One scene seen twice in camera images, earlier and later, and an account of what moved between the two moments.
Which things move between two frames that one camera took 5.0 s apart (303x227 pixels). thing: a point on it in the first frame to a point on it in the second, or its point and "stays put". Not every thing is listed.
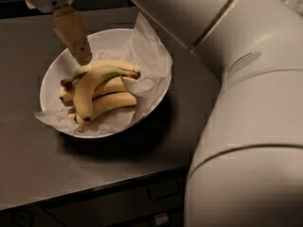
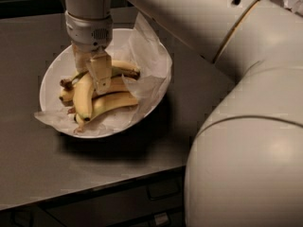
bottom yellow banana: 106,102 stays put
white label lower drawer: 161,218 stays put
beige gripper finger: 68,25 to 101,71
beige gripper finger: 29,5 to 82,59
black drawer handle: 157,190 stays put
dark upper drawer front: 122,202 stays put
